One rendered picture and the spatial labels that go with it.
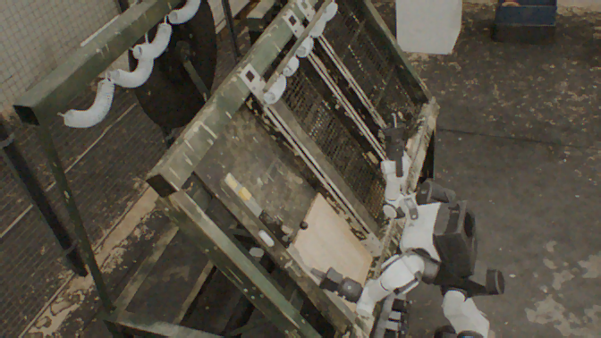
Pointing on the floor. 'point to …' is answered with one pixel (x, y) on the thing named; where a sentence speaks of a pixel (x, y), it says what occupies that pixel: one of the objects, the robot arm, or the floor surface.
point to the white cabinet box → (428, 25)
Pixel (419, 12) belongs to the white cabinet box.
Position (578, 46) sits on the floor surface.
